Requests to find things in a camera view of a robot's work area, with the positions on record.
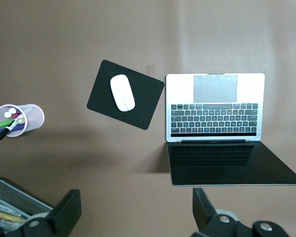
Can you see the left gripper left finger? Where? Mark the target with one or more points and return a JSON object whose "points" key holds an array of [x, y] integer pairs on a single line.
{"points": [[64, 212]]}

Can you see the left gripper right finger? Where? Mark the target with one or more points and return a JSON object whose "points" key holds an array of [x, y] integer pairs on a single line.
{"points": [[202, 209]]}

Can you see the silver laptop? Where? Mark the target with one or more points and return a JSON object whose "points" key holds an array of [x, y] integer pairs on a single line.
{"points": [[180, 86]]}

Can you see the purple marker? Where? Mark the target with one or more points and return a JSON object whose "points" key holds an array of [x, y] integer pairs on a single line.
{"points": [[19, 127]]}

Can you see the white marker black cap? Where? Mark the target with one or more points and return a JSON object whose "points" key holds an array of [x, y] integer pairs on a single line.
{"points": [[5, 131]]}

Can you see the green marker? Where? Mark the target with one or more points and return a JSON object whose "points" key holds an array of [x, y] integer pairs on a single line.
{"points": [[0, 125]]}

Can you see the red marker in cup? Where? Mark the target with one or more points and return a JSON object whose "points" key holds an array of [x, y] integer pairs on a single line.
{"points": [[15, 115]]}

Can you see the white capped marker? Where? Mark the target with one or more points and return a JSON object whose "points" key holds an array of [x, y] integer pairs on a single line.
{"points": [[12, 110], [8, 114]]}

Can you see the black mesh desk organizer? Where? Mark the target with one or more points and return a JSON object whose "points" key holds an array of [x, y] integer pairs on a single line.
{"points": [[14, 195]]}

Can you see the yellow pencil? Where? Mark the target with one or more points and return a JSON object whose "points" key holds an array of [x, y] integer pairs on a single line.
{"points": [[10, 217]]}

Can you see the pink mesh pen cup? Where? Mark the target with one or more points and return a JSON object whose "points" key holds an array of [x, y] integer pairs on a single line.
{"points": [[35, 118]]}

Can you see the black mouse pad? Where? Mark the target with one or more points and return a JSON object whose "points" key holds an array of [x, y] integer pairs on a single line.
{"points": [[101, 98]]}

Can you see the white computer mouse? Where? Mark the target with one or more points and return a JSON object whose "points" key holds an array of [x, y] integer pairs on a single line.
{"points": [[122, 92]]}

